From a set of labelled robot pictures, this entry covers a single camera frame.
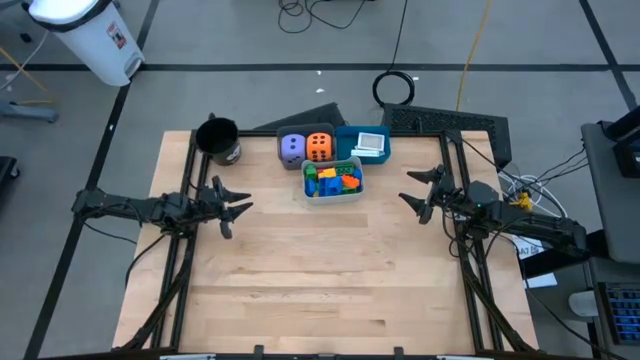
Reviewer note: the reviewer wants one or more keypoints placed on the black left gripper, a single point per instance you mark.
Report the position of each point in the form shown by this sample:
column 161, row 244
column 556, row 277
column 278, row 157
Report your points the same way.
column 207, row 207

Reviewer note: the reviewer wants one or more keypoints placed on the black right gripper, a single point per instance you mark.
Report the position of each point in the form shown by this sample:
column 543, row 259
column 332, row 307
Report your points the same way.
column 445, row 197

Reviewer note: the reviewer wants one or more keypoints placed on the orange toy brick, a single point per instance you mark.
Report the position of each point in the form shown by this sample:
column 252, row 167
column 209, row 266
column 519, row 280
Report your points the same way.
column 351, row 182

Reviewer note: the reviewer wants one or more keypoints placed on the green toy brick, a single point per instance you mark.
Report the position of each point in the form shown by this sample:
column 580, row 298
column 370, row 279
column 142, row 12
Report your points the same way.
column 347, row 191
column 344, row 169
column 310, row 172

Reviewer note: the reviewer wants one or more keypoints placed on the light blue toy brick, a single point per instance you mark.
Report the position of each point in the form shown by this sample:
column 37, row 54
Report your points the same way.
column 310, row 188

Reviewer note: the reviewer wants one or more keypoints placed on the purple foam die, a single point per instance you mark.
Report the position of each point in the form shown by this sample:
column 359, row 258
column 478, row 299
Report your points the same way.
column 293, row 150

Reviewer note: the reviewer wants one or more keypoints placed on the rounded blue toy brick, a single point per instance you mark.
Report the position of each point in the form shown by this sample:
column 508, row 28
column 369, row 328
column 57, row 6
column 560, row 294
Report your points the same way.
column 337, row 186

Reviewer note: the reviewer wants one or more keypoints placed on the light grey plastic bin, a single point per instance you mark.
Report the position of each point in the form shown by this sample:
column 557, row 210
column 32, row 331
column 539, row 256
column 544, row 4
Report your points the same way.
column 332, row 200

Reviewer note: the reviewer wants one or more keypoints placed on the large blue toy brick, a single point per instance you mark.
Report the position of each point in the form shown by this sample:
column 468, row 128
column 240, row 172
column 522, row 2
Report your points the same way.
column 326, row 188

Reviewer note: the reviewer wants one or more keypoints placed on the yellow toy brick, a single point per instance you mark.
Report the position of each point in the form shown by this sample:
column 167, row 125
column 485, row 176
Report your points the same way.
column 327, row 173

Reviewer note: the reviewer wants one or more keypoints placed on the orange foam die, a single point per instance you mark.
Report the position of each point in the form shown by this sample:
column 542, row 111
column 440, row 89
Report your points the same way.
column 320, row 146

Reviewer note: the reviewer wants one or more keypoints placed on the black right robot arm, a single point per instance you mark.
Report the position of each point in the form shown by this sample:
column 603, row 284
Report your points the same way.
column 530, row 220

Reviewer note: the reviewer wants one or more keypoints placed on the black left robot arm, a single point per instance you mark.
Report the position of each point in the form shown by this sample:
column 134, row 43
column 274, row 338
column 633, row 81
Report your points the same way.
column 125, row 210

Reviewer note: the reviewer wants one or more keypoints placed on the black cup with cartoon eyes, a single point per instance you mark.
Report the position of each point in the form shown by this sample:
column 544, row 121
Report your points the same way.
column 218, row 137

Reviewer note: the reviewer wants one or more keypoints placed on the black perforated panel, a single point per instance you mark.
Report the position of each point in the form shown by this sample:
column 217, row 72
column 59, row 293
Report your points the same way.
column 440, row 122

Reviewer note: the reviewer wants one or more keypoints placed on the blue plastic bin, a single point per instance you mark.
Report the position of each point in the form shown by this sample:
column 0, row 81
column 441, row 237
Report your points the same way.
column 345, row 145

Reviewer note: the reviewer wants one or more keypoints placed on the dark grey plastic bin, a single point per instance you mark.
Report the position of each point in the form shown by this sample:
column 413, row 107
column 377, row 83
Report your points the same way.
column 300, row 128

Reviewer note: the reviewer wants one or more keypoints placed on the yellow connector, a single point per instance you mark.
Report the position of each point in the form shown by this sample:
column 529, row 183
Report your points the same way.
column 522, row 201

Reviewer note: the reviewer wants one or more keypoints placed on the black triangular panel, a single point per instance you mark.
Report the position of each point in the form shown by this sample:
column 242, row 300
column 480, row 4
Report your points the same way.
column 310, row 120

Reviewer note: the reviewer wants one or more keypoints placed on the white paper with code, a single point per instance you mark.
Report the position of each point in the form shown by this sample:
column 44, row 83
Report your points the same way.
column 527, row 245

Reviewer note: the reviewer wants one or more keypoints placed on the black table clamp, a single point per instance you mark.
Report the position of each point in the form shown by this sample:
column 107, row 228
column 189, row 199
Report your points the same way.
column 258, row 351
column 398, row 352

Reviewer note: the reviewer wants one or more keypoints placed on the plain white paper sheet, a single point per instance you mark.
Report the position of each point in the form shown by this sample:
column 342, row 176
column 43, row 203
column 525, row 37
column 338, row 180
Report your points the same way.
column 542, row 280

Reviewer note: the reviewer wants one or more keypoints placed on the dark grey desk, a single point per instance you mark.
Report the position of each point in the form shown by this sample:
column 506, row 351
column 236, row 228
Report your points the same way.
column 595, row 270

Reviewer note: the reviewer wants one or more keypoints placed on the grey side table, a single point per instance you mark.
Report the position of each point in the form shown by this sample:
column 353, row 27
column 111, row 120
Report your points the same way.
column 617, row 210

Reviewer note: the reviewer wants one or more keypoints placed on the black device on table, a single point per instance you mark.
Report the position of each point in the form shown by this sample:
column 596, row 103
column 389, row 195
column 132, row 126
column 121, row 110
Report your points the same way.
column 627, row 150

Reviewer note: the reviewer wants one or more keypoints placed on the white trash can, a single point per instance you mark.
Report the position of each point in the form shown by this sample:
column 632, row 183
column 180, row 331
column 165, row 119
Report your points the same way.
column 95, row 45

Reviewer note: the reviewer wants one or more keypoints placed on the grey metal stand base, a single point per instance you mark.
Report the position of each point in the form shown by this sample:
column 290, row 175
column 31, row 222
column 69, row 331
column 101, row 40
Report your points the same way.
column 27, row 112

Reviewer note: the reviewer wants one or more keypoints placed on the black cart with caster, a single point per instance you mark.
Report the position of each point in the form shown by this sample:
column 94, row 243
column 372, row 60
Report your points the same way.
column 7, row 170

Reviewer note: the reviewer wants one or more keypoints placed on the backlit black keyboard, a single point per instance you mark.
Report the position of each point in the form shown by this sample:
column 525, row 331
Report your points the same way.
column 622, row 312

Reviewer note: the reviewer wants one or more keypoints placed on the black aluminium table frame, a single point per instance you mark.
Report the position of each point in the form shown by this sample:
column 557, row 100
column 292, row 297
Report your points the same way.
column 415, row 133

